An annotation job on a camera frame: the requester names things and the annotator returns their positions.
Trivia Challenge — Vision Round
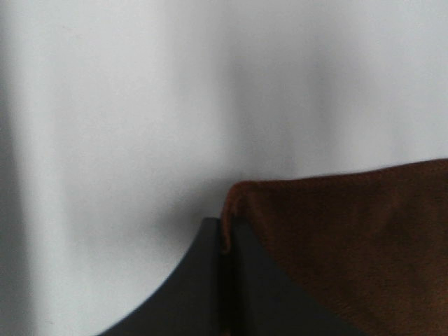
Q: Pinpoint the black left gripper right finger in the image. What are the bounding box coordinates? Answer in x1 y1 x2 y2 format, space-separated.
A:
229 220 363 335

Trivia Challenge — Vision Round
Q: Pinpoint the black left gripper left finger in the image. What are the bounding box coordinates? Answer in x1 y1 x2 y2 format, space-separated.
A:
102 218 220 336

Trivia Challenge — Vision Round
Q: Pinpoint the brown towel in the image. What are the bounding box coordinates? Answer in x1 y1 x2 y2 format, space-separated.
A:
221 159 447 335

